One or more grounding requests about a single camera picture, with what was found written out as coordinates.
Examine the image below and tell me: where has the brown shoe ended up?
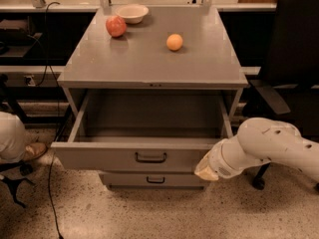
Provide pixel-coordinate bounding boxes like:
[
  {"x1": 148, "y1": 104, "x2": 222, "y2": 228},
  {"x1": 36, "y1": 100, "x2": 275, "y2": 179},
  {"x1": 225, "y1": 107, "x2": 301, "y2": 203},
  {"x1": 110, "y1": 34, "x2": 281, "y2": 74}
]
[{"x1": 22, "y1": 142, "x2": 48, "y2": 161}]

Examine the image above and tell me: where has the black office chair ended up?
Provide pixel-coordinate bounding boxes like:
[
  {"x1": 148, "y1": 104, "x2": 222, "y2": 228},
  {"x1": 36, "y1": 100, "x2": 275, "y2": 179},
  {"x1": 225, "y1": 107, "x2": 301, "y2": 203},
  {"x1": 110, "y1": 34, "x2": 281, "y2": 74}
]
[{"x1": 241, "y1": 0, "x2": 319, "y2": 193}]

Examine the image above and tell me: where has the grey top drawer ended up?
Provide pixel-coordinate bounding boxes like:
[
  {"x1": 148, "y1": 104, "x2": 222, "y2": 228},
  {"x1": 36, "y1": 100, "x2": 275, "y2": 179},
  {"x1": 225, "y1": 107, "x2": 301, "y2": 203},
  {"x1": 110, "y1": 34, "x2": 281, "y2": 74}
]
[{"x1": 53, "y1": 90, "x2": 231, "y2": 173}]

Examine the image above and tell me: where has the white bowl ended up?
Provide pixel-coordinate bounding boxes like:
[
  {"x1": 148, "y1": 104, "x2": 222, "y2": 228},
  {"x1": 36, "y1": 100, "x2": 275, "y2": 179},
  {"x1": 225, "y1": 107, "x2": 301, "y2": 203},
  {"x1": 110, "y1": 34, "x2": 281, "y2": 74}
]
[{"x1": 116, "y1": 4, "x2": 149, "y2": 24}]

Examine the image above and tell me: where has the grey metal drawer cabinet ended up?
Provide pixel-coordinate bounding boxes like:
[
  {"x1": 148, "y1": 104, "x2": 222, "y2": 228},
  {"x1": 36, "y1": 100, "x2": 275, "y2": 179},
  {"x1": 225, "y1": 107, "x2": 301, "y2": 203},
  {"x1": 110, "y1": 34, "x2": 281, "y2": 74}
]
[{"x1": 57, "y1": 4, "x2": 249, "y2": 190}]

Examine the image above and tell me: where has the black floor cable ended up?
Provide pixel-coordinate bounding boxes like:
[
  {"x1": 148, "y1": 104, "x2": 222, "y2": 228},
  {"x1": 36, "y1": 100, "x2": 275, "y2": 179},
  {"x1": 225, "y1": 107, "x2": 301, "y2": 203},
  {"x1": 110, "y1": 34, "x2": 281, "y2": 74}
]
[{"x1": 47, "y1": 154, "x2": 64, "y2": 239}]

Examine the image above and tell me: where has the grey drawer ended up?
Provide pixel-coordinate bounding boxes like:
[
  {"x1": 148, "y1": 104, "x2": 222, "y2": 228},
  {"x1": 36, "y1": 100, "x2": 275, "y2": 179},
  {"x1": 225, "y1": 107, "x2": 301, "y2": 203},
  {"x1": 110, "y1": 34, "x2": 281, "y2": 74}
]
[
  {"x1": 53, "y1": 90, "x2": 231, "y2": 173},
  {"x1": 99, "y1": 172, "x2": 209, "y2": 189}
]

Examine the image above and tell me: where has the orange fruit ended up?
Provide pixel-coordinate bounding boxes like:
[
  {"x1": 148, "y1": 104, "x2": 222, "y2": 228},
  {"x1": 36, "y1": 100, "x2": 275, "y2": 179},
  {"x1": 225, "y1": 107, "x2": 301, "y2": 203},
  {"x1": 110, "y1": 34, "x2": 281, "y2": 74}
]
[{"x1": 166, "y1": 34, "x2": 183, "y2": 51}]

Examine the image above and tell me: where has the wall power outlet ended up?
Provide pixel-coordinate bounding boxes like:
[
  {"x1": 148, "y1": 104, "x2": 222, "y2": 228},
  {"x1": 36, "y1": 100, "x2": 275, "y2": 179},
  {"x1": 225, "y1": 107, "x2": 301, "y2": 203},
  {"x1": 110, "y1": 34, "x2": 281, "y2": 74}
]
[{"x1": 24, "y1": 76, "x2": 36, "y2": 87}]

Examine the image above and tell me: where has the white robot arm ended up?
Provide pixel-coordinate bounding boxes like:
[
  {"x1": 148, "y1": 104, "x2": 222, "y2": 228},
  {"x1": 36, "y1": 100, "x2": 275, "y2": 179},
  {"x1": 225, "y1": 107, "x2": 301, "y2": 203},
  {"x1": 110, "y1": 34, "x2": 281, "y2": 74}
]
[{"x1": 194, "y1": 118, "x2": 319, "y2": 181}]

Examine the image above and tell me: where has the black chair base left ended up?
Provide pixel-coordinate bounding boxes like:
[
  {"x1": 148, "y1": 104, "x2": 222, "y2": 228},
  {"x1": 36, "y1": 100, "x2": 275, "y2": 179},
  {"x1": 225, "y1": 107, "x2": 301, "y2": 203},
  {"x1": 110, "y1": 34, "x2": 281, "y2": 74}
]
[{"x1": 0, "y1": 161, "x2": 35, "y2": 208}]

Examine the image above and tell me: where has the black hanging cable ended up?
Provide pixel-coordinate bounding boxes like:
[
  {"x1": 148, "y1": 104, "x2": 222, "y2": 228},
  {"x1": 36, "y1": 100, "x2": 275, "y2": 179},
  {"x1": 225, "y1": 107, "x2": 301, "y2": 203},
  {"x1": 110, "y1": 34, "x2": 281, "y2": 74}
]
[{"x1": 27, "y1": 1, "x2": 62, "y2": 88}]

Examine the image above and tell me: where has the grey bottom drawer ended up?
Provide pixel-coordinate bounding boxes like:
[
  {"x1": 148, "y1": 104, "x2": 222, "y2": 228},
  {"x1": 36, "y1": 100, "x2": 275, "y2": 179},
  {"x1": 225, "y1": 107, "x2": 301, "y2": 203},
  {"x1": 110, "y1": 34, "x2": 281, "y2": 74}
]
[{"x1": 99, "y1": 172, "x2": 209, "y2": 189}]

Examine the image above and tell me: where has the red apple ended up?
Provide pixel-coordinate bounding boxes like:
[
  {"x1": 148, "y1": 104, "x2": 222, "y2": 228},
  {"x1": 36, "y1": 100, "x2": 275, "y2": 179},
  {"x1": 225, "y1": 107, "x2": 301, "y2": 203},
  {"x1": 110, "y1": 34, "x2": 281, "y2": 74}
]
[{"x1": 106, "y1": 15, "x2": 127, "y2": 38}]

